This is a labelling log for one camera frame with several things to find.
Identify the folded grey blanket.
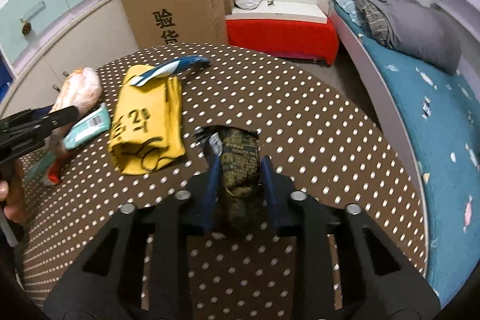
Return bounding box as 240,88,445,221
354,0,462,75

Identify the person's left hand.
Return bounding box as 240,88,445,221
1,160,27,223

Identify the yellow snack bag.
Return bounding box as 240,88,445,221
108,65,185,175

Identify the white bed frame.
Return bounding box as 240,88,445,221
329,6,430,272

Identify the orange white plastic bag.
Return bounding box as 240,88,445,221
42,67,104,187

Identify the brown polka dot tablecloth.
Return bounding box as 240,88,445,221
21,44,427,319

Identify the large cardboard box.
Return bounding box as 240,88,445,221
121,0,228,48

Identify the mint green wipes pack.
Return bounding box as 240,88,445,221
23,101,113,186

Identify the dark green snack wrapper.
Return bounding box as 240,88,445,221
195,125,260,230

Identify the blue white wrapper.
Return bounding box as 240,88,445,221
128,55,210,87

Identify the red storage bench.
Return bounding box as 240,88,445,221
226,19,339,66

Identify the teal quilted bed mattress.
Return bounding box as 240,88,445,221
330,1,479,305

